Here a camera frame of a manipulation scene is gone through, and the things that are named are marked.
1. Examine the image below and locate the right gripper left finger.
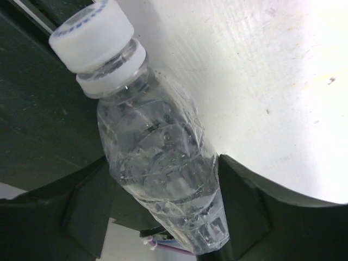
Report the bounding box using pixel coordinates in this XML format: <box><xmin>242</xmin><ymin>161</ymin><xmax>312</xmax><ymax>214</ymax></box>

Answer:
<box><xmin>1</xmin><ymin>158</ymin><xmax>159</xmax><ymax>260</ymax></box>

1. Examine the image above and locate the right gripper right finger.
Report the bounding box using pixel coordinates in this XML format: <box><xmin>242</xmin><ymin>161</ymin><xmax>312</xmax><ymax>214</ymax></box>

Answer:
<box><xmin>212</xmin><ymin>154</ymin><xmax>347</xmax><ymax>260</ymax></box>

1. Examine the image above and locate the crushed clear white-cap bottle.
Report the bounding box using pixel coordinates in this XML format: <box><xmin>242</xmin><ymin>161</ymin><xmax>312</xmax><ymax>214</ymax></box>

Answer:
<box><xmin>49</xmin><ymin>1</ymin><xmax>229</xmax><ymax>255</ymax></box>

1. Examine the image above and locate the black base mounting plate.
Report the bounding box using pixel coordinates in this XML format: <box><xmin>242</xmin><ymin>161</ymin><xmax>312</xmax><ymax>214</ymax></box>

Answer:
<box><xmin>1</xmin><ymin>1</ymin><xmax>103</xmax><ymax>190</ymax></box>

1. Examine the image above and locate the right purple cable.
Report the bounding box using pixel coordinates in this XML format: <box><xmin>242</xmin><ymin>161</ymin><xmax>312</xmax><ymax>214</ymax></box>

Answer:
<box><xmin>141</xmin><ymin>229</ymin><xmax>196</xmax><ymax>253</ymax></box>

